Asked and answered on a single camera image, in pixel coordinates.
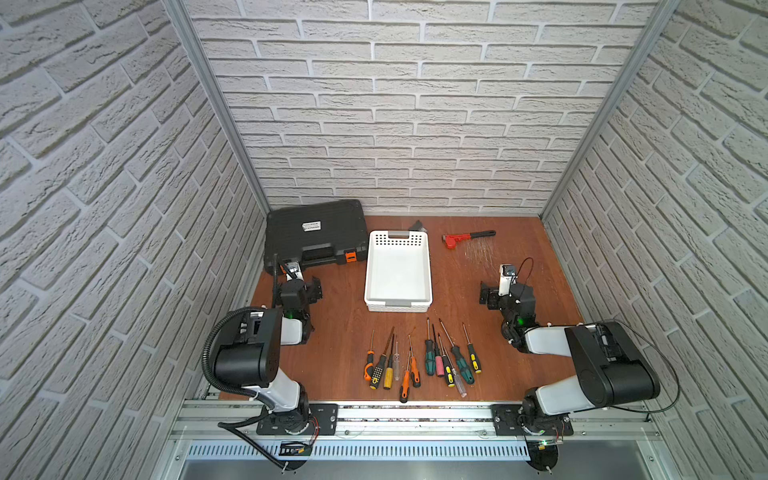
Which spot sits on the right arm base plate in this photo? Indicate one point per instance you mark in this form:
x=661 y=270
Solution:
x=513 y=420

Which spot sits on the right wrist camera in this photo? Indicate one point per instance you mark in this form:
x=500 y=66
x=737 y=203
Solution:
x=508 y=277

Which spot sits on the orange black small screwdriver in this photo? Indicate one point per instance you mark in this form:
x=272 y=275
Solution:
x=369 y=366

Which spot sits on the pink handle screwdriver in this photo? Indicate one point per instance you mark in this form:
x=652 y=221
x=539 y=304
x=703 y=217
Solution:
x=440 y=370

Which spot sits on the long orange screwdriver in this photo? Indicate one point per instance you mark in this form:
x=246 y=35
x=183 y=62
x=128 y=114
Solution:
x=406 y=382

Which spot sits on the yellow handle screwdriver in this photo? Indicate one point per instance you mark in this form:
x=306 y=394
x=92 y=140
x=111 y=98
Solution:
x=389 y=371

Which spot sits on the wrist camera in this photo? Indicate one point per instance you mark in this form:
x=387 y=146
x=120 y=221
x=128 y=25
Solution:
x=292 y=270
x=508 y=277

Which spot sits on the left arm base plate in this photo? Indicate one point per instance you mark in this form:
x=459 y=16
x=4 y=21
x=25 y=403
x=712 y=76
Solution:
x=324 y=419

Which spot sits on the short orange screwdriver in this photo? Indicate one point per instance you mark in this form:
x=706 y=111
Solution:
x=413 y=366

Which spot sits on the clear precision screwdriver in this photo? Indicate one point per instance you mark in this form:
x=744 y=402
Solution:
x=459 y=384

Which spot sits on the white perforated plastic bin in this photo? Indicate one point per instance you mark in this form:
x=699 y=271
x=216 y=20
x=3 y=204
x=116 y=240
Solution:
x=398 y=272

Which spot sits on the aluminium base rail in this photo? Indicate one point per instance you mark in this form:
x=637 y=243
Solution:
x=415 y=420

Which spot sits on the black plastic tool case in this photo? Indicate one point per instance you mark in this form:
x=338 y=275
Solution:
x=314 y=235

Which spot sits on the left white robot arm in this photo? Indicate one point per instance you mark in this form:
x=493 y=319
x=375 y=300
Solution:
x=241 y=354

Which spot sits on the black yellow short screwdriver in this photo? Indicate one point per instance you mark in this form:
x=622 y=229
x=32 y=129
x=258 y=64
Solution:
x=474 y=359

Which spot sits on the clear handle screwdriver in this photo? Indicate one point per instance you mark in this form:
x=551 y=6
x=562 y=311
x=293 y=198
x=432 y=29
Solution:
x=396 y=362

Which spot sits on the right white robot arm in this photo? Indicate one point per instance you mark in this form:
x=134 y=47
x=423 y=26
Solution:
x=609 y=368

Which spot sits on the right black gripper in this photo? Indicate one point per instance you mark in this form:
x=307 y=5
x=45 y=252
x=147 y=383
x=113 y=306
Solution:
x=492 y=294

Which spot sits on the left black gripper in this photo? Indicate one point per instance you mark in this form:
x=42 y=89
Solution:
x=314 y=288

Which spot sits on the large green black screwdriver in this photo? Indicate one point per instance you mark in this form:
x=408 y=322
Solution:
x=462 y=365

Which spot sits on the black yellow dotted screwdriver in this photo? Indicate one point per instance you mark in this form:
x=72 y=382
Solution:
x=379 y=368

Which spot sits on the black yellow slim screwdriver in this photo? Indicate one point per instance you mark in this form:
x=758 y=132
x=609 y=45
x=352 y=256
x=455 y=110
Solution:
x=448 y=371

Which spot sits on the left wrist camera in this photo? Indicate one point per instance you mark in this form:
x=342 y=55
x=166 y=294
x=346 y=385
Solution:
x=292 y=270

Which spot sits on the small dark metal object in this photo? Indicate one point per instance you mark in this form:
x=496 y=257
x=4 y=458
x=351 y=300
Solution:
x=418 y=226

